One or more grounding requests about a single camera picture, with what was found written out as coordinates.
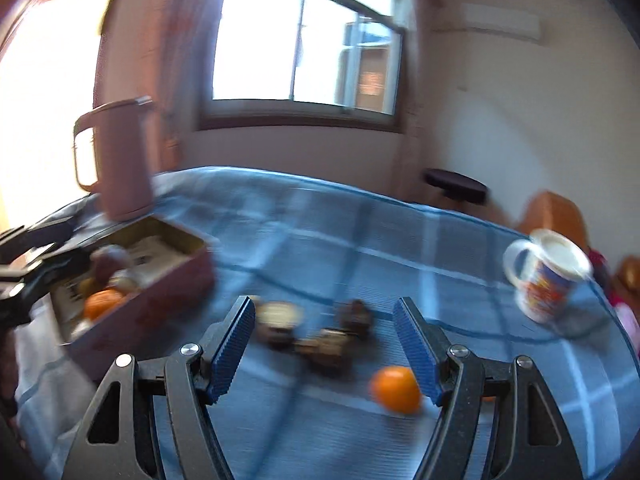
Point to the pink metal tin box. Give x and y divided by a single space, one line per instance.
165 290

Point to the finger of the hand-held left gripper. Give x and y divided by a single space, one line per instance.
50 275
35 240

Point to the wooden framed glass door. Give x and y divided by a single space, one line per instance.
30 85

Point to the printed paper leaflet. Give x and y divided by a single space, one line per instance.
150 255

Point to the orange chair back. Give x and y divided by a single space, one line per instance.
550 215

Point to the red paper window decal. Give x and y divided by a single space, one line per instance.
371 82

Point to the sliding glass window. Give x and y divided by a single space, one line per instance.
260 35

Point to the pink curtain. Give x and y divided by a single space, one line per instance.
170 60

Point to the yellow longan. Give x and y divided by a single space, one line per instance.
125 282
87 286

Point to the dark round stool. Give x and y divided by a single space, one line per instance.
455 182

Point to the chocolate pastry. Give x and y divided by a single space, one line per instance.
325 350

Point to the blue plaid tablecloth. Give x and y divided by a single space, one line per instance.
325 260

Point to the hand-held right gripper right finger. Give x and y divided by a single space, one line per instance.
417 355

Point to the white printed mug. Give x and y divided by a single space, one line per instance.
545 280

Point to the beige curtain with valance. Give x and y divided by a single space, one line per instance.
415 60

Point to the pink electric kettle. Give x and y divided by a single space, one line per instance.
122 170

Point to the purple passion fruit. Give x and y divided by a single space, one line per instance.
107 262

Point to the white air conditioner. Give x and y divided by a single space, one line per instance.
500 22

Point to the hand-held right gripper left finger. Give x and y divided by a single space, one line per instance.
230 350

